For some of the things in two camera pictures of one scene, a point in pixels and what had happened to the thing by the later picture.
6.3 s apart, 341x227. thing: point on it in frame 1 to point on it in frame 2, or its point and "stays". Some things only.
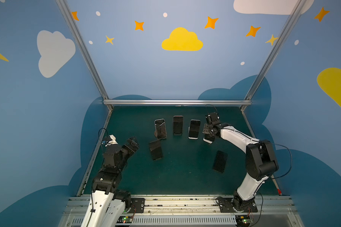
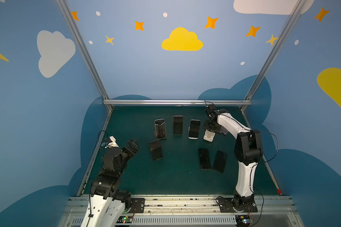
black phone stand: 209,138 to 204,158
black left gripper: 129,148 stays
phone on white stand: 193,129 stays
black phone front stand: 220,161 stays
